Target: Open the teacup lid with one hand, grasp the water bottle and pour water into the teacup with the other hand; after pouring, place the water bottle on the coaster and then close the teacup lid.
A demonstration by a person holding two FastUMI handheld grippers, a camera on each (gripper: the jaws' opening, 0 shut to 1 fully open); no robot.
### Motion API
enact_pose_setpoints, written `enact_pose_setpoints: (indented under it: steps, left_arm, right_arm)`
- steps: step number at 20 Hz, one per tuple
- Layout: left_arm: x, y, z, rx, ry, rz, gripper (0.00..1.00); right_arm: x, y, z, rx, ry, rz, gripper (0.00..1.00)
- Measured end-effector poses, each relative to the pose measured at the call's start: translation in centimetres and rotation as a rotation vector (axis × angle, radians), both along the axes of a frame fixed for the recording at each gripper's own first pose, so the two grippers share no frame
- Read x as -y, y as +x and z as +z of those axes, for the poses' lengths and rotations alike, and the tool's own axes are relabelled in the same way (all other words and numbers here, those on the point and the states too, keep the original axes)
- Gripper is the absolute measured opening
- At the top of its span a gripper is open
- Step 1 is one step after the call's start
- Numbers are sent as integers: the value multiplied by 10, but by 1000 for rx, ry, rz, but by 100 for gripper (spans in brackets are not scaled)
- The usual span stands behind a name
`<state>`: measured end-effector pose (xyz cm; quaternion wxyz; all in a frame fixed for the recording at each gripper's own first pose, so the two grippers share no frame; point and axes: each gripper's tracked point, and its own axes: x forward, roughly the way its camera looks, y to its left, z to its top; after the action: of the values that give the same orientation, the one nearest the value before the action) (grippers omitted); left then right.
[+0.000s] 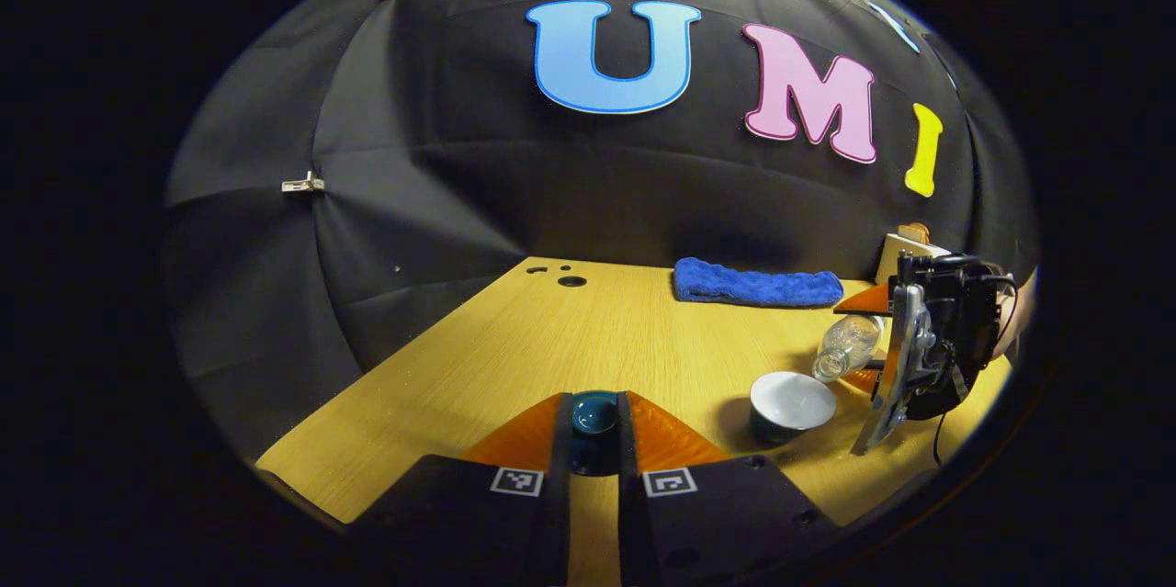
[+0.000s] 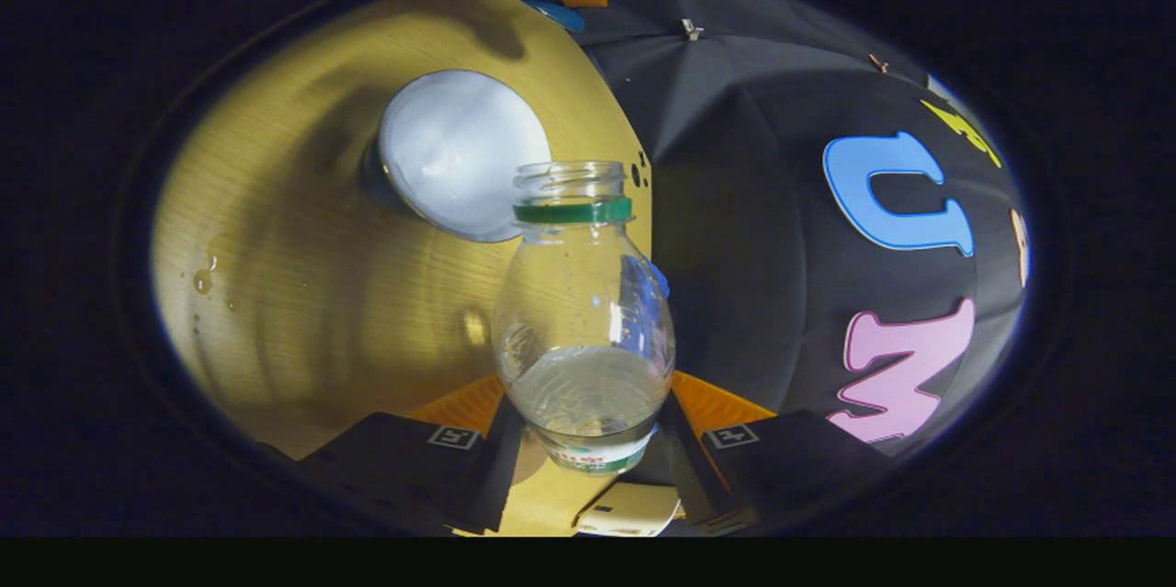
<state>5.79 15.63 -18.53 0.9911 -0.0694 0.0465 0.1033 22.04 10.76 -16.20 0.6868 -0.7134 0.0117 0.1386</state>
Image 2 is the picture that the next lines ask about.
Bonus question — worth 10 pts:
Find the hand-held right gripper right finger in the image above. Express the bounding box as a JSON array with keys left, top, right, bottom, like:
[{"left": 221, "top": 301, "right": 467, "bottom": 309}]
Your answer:
[{"left": 657, "top": 371, "right": 892, "bottom": 535}]

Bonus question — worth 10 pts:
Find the black backdrop cloth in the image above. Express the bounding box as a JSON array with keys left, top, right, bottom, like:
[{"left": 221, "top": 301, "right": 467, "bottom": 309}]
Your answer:
[{"left": 510, "top": 0, "right": 1030, "bottom": 459}]

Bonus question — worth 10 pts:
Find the white toaster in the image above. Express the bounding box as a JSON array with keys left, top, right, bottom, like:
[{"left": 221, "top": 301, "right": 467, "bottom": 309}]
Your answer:
[{"left": 577, "top": 481, "right": 683, "bottom": 537}]

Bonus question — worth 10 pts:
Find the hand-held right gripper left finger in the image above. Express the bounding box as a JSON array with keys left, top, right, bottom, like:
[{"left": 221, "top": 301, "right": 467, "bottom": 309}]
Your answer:
[{"left": 299, "top": 374, "right": 525, "bottom": 535}]

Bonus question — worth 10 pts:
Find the clear plastic water bottle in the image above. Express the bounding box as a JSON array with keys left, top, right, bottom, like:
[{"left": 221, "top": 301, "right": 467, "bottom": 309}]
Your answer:
[{"left": 492, "top": 161, "right": 677, "bottom": 476}]

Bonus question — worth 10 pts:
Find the dark teacup white inside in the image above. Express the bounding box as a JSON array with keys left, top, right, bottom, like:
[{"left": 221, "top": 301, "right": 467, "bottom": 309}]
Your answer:
[{"left": 360, "top": 70, "right": 552, "bottom": 243}]

